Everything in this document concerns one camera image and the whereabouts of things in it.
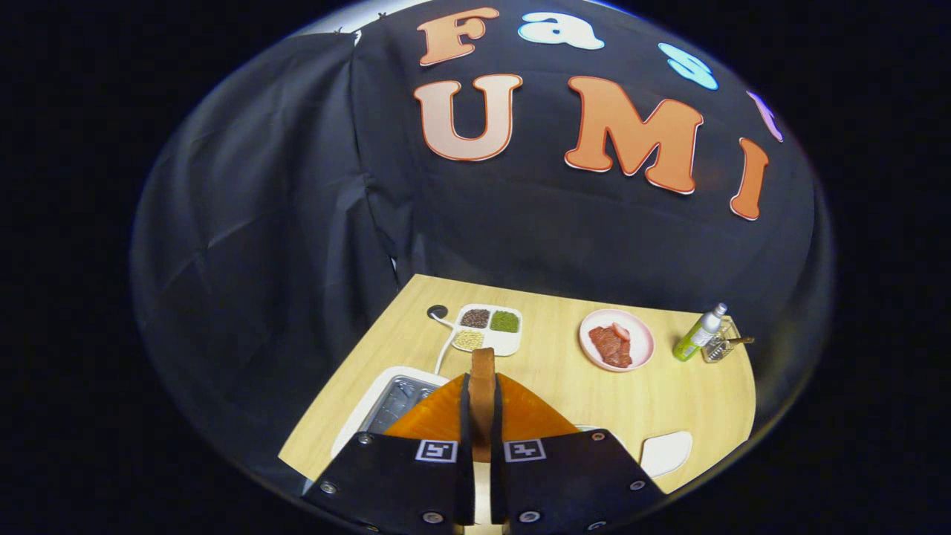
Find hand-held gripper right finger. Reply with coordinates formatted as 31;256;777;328
490;373;666;534

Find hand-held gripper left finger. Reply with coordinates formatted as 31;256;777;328
303;373;477;534

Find toasted bread slice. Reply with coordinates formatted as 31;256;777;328
470;348;496;463

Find white toaster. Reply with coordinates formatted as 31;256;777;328
331;366;451;461

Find white divided dish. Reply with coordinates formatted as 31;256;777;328
452;303;523;357

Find pink plate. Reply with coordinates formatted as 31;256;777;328
579;308;655;372

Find white rounded square plate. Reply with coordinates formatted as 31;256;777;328
640;431;693;479

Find silver bottle with green label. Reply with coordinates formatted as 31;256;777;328
673;302;728;363

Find white toaster cable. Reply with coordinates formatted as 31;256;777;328
431;316;458;375

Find wire cutlery basket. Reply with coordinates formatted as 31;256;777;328
702;321;740;363

